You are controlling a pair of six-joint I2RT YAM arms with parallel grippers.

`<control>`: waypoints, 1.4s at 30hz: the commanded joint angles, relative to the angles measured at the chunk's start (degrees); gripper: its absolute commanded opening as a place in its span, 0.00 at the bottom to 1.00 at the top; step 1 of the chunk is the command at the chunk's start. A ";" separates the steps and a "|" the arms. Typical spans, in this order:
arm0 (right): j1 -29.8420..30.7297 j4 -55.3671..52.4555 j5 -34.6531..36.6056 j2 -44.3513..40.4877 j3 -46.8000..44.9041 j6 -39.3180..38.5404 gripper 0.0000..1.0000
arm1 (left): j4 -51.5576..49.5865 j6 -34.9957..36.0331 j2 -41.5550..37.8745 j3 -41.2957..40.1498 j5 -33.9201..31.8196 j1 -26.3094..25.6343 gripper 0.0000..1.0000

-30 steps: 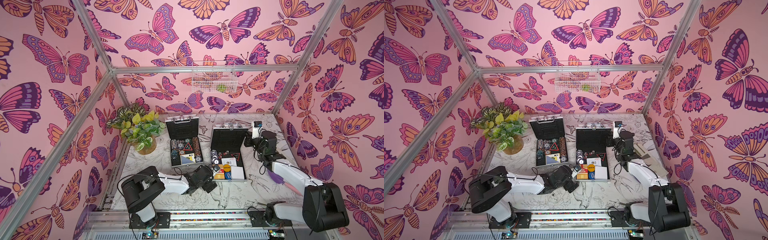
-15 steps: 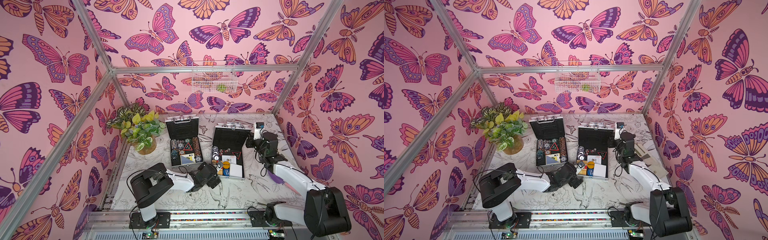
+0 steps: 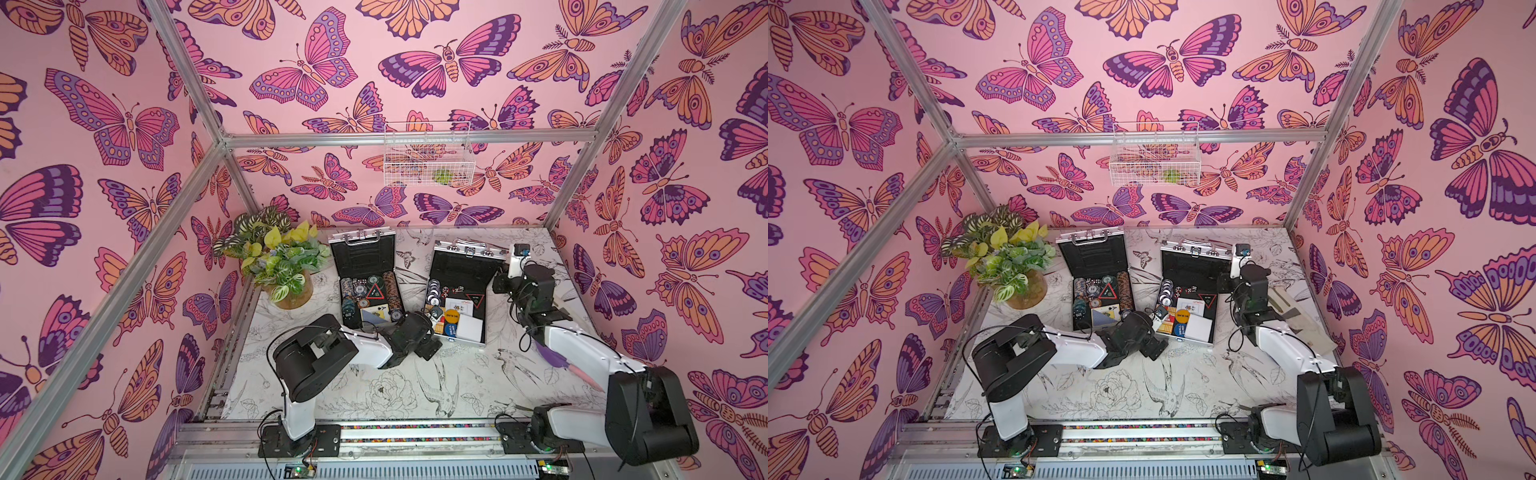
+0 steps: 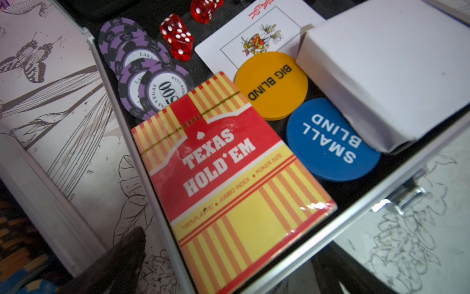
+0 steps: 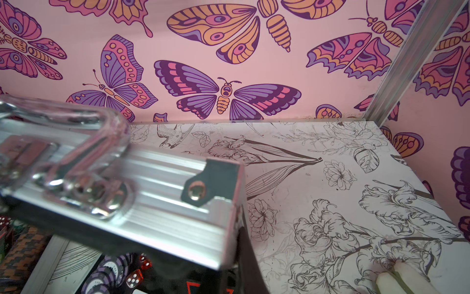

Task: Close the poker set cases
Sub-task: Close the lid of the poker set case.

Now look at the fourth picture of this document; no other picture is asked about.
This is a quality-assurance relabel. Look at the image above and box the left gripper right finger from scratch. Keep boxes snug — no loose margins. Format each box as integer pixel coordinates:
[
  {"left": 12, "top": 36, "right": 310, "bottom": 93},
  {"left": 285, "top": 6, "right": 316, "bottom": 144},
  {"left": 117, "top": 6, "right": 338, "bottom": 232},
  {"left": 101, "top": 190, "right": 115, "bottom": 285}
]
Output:
[{"left": 311, "top": 242, "right": 396, "bottom": 294}]

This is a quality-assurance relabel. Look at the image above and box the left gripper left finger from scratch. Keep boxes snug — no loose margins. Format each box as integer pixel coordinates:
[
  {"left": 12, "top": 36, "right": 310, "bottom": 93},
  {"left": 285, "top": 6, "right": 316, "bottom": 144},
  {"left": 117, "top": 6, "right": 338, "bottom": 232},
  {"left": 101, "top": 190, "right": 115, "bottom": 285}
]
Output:
[{"left": 58, "top": 227, "right": 146, "bottom": 294}]

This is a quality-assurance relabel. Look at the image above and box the white card box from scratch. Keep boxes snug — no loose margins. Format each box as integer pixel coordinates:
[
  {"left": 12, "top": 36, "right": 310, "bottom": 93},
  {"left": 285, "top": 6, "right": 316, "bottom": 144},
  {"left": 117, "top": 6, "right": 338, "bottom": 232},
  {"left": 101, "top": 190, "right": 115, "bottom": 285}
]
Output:
[{"left": 296, "top": 1, "right": 470, "bottom": 153}]

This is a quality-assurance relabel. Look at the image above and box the blue small blind button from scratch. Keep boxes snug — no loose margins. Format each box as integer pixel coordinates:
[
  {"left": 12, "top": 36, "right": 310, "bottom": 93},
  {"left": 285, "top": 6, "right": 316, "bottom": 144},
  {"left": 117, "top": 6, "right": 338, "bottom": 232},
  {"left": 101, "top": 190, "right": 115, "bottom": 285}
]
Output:
[{"left": 286, "top": 98, "right": 381, "bottom": 182}]

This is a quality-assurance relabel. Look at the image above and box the joker playing card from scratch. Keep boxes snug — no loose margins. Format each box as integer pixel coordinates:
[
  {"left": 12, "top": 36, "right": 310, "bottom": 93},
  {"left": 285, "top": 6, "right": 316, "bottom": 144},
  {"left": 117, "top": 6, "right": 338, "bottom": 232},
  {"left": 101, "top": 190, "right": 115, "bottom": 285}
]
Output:
[{"left": 195, "top": 0, "right": 326, "bottom": 80}]

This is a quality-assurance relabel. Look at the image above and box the yellow big blind button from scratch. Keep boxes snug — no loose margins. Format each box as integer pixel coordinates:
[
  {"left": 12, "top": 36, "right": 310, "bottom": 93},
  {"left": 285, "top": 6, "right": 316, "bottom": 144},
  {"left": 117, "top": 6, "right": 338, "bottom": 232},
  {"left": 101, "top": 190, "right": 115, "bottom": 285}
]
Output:
[{"left": 235, "top": 52, "right": 308, "bottom": 121}]

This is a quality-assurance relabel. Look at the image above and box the purple poker chip stack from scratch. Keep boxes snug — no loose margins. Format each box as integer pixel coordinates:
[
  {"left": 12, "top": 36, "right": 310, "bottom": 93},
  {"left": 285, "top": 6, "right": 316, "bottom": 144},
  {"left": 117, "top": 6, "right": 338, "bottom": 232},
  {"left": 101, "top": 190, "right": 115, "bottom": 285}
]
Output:
[{"left": 98, "top": 17, "right": 195, "bottom": 120}]

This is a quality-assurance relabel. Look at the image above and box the red Texas Holdem card box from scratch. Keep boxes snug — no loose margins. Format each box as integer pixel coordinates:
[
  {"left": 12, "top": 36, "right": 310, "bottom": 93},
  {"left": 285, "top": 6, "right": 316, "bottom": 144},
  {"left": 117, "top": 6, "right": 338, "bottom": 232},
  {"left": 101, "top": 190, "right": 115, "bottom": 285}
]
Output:
[{"left": 132, "top": 72, "right": 337, "bottom": 294}]

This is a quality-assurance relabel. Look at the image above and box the red translucent die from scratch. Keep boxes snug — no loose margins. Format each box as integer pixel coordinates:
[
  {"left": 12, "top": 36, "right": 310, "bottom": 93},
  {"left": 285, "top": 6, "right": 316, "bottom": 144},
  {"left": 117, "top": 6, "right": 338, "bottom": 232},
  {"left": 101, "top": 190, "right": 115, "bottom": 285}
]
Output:
[
  {"left": 159, "top": 13, "right": 194, "bottom": 61},
  {"left": 190, "top": 0, "right": 224, "bottom": 24}
]

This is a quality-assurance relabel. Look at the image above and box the aluminium poker case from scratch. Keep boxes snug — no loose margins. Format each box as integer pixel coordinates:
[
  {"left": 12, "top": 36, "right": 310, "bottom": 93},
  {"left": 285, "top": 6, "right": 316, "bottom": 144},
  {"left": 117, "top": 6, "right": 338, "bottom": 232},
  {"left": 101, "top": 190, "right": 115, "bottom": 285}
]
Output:
[{"left": 47, "top": 0, "right": 470, "bottom": 294}]

